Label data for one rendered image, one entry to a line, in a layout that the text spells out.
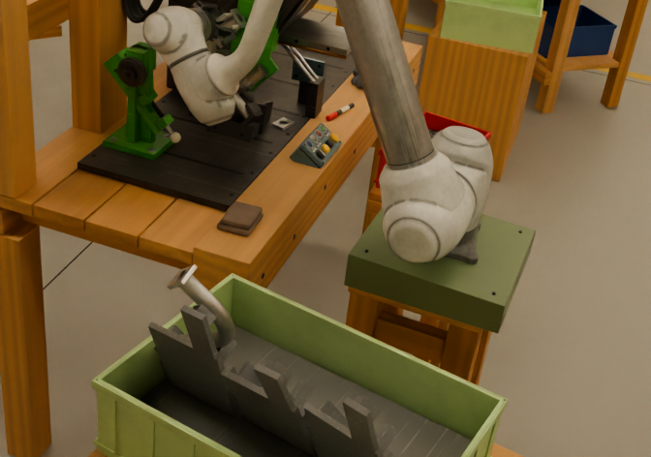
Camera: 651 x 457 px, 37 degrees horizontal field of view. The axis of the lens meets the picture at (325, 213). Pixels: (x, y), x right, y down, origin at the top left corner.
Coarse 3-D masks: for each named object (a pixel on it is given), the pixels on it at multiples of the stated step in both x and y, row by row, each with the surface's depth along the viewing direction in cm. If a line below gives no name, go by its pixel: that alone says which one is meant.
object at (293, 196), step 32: (416, 64) 334; (352, 96) 295; (352, 128) 276; (288, 160) 256; (352, 160) 281; (256, 192) 241; (288, 192) 242; (320, 192) 256; (288, 224) 235; (224, 256) 216; (256, 256) 217; (288, 256) 243
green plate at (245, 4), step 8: (240, 0) 258; (248, 0) 258; (240, 8) 259; (248, 8) 258; (248, 16) 259; (240, 32) 260; (272, 32) 258; (240, 40) 261; (272, 40) 258; (232, 48) 262; (264, 48) 259; (272, 48) 264; (264, 56) 260; (256, 64) 261
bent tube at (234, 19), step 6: (234, 12) 255; (234, 18) 255; (240, 18) 258; (222, 24) 258; (228, 24) 257; (234, 24) 256; (240, 24) 255; (246, 24) 258; (210, 42) 259; (210, 48) 260; (234, 96) 261; (240, 102) 261; (240, 108) 261; (246, 108) 262; (240, 114) 262; (246, 114) 261
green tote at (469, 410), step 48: (240, 288) 199; (288, 336) 198; (336, 336) 190; (96, 384) 169; (144, 384) 183; (384, 384) 189; (432, 384) 183; (144, 432) 167; (192, 432) 161; (480, 432) 168
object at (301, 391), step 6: (300, 384) 165; (306, 384) 165; (294, 390) 165; (300, 390) 164; (306, 390) 165; (294, 396) 164; (300, 396) 164; (306, 396) 165; (294, 402) 163; (300, 402) 164; (300, 408) 164
